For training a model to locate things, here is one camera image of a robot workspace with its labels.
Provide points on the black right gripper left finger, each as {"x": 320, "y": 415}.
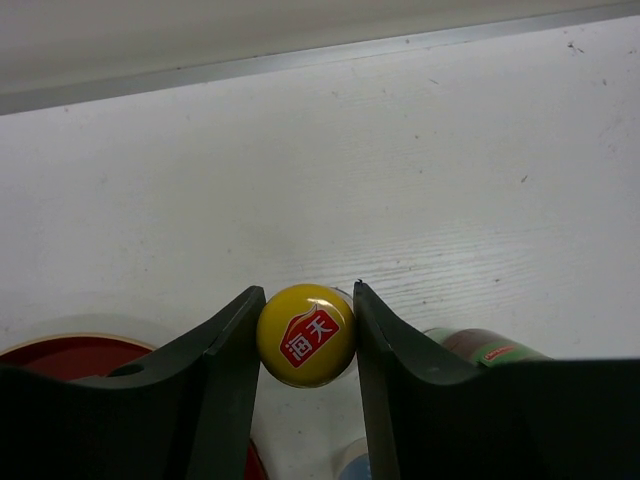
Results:
{"x": 135, "y": 400}

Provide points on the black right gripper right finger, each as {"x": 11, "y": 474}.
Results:
{"x": 429, "y": 414}

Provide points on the silver lid jar large beads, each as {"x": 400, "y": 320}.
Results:
{"x": 354, "y": 463}

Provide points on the yellow cap sauce bottle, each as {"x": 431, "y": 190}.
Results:
{"x": 483, "y": 348}
{"x": 306, "y": 335}

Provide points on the round red tray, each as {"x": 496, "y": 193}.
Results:
{"x": 75, "y": 352}

